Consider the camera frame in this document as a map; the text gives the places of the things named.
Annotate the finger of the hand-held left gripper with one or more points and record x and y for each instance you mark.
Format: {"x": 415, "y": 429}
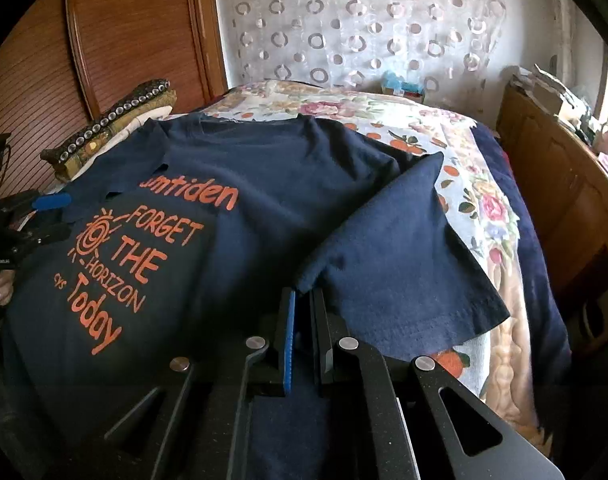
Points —
{"x": 51, "y": 202}
{"x": 46, "y": 234}

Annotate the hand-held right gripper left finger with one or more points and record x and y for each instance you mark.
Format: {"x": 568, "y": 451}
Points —
{"x": 288, "y": 345}

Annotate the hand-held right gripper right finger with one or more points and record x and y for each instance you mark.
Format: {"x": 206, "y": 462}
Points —
{"x": 325, "y": 345}

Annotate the navy printed t-shirt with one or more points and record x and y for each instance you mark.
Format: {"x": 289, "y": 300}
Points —
{"x": 244, "y": 240}

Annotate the person's left hand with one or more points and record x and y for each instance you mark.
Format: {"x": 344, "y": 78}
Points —
{"x": 3, "y": 287}

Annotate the dark studded pillow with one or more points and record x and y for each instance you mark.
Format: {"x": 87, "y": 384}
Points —
{"x": 104, "y": 120}

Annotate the folded dark patterned blankets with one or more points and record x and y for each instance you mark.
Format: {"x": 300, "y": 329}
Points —
{"x": 149, "y": 105}

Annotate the orange fruit print bedsheet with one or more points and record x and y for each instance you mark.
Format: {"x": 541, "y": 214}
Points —
{"x": 454, "y": 170}

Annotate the dark blue blanket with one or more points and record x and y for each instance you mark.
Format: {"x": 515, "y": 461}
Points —
{"x": 529, "y": 240}

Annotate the rose floral bed cover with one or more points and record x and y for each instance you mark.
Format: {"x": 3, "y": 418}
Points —
{"x": 334, "y": 102}

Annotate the blue tissue box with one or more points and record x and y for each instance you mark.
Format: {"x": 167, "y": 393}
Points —
{"x": 401, "y": 85}

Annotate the wooden bedside cabinet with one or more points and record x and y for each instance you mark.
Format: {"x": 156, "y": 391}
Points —
{"x": 559, "y": 200}

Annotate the white circle pattern curtain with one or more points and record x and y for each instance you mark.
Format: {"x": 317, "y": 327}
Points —
{"x": 364, "y": 25}

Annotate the stack of papers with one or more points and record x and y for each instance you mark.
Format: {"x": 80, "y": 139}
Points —
{"x": 544, "y": 87}

